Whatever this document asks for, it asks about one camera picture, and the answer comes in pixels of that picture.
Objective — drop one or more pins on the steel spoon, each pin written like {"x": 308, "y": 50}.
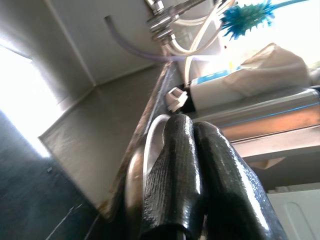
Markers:
{"x": 133, "y": 187}

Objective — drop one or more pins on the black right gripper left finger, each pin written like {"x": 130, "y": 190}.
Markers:
{"x": 172, "y": 175}

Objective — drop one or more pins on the beige cloth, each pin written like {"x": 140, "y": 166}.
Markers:
{"x": 270, "y": 70}

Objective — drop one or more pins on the steel spring faucet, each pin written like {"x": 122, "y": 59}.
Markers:
{"x": 162, "y": 20}

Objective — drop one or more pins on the blue bottle brush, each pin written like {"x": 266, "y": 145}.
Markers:
{"x": 242, "y": 17}

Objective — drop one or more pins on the clear plastic tube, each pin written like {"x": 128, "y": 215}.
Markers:
{"x": 125, "y": 47}

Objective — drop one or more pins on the large white appliance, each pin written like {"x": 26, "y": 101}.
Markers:
{"x": 295, "y": 215}

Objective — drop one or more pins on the steel knife block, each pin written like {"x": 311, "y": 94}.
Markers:
{"x": 262, "y": 120}

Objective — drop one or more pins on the white scrubbing brush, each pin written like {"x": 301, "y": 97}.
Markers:
{"x": 176, "y": 98}

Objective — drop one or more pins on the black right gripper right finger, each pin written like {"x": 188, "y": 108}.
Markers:
{"x": 232, "y": 187}

